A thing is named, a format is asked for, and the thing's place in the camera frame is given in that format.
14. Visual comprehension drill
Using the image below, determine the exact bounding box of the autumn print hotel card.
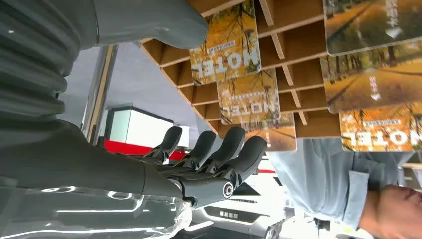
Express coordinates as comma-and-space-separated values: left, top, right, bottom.
322, 0, 422, 57
189, 0, 262, 87
216, 68, 282, 125
241, 112, 298, 152
320, 40, 422, 115
338, 101, 422, 153

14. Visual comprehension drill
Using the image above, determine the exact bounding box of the person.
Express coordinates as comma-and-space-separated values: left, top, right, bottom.
268, 138, 422, 239

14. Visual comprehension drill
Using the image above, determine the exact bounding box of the slotted wooden card rack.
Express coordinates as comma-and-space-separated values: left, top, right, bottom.
140, 0, 342, 139

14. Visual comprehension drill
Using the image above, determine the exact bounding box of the red counter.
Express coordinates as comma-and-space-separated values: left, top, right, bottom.
103, 139, 187, 162

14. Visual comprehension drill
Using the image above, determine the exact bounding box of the white dark-framed display box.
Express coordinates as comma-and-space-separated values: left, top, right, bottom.
103, 105, 174, 149

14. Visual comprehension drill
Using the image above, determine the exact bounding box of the metal and wood pillar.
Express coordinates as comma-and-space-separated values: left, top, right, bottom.
81, 44, 119, 146

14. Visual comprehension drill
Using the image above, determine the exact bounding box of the ribbed grey right arm sleeve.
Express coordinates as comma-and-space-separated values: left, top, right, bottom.
0, 0, 97, 124

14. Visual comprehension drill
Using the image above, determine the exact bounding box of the white car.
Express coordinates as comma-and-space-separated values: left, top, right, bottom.
184, 154, 288, 239

